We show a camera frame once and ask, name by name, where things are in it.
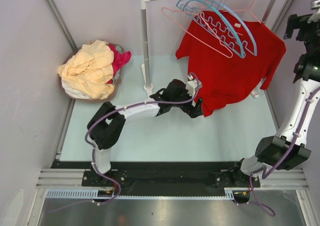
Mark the light blue plastic hanger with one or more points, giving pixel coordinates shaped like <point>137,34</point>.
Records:
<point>245,28</point>

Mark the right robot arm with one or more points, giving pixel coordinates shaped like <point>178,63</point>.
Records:
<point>287,148</point>

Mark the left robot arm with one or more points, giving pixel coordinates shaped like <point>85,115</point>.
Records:
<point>104,129</point>

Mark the silver white clothes rack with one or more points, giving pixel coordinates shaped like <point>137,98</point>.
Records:
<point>146,43</point>

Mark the white slotted cable duct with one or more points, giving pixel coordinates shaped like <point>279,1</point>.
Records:
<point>95,194</point>

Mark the dark blue wavy hanger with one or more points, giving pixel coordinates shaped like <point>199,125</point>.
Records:
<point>220,30</point>

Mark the red t shirt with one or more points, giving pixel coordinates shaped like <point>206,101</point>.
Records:
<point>229,80</point>

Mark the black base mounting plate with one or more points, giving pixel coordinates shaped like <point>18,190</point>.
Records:
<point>163,178</point>

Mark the teal plastic hanger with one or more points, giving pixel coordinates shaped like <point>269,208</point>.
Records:
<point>225,18</point>

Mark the magenta pink garment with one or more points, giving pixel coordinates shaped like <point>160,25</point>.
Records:
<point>121,58</point>

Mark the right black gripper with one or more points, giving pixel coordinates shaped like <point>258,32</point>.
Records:
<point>297,22</point>

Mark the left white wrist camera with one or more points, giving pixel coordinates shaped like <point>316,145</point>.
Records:
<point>193,84</point>

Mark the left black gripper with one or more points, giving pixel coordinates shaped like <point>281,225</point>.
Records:
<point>192,111</point>

